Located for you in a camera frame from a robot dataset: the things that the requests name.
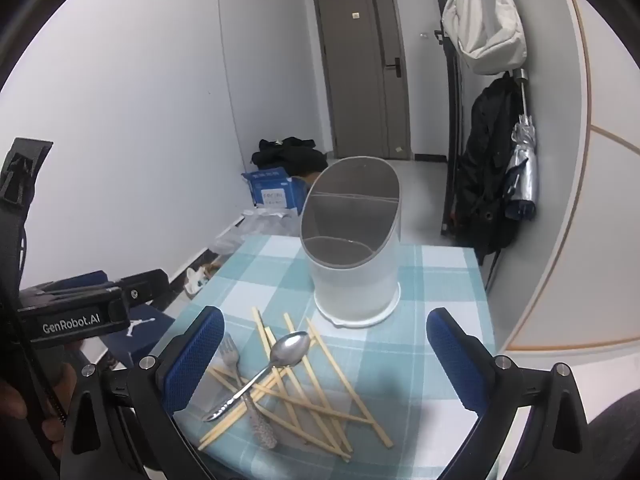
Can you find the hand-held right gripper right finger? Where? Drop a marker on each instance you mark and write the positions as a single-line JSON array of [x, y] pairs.
[[455, 355]]

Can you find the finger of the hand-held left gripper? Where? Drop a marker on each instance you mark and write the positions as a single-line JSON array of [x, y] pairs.
[[147, 287]]

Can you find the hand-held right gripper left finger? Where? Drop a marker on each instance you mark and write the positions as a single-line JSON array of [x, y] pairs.
[[195, 355]]

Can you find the silver metal fork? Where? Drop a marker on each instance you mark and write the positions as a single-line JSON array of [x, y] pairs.
[[231, 357]]

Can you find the silver metal spoon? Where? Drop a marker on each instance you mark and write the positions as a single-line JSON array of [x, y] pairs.
[[290, 350]]

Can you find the bunch of wooden chopsticks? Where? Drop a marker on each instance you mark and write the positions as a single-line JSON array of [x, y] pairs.
[[348, 382]]

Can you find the white plastic utensil holder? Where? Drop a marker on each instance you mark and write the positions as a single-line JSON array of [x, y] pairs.
[[350, 285]]

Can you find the person's left hand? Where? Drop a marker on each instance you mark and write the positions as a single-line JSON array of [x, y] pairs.
[[11, 401]]

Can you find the navy shoe box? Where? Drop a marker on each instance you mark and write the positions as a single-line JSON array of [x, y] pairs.
[[145, 340]]

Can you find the teal white checked tablecloth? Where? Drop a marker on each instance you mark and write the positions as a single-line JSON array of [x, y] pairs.
[[440, 280]]

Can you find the grey plastic bag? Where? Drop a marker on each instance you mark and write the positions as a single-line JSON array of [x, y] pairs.
[[260, 222]]

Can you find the blue cardboard box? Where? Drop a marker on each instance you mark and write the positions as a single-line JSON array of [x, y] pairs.
[[272, 187]]

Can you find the person's dark trousers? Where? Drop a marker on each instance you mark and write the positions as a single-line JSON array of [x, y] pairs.
[[617, 440]]

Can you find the black jacket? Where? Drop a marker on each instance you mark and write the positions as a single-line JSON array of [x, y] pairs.
[[485, 170]]

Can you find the white cabinet with wood trim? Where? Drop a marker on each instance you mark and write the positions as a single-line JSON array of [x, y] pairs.
[[575, 210]]

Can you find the silver folded umbrella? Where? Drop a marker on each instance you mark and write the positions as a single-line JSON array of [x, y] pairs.
[[525, 175]]

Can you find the pile of black clothes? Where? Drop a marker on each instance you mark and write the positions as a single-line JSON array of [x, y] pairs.
[[295, 157]]

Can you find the grey brown door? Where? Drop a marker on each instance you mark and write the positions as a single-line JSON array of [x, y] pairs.
[[360, 85]]

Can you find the white fabric bag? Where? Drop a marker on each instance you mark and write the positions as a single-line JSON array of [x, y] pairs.
[[480, 25]]

